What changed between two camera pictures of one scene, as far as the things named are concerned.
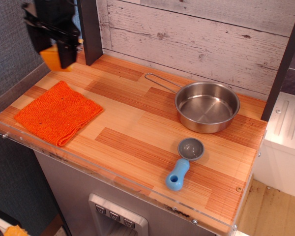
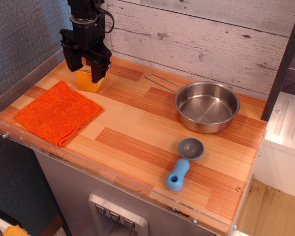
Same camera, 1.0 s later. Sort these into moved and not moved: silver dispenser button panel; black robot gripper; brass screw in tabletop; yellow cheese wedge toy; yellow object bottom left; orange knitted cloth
Moved: yellow cheese wedge toy; black robot gripper
Not moved: silver dispenser button panel; orange knitted cloth; yellow object bottom left; brass screw in tabletop
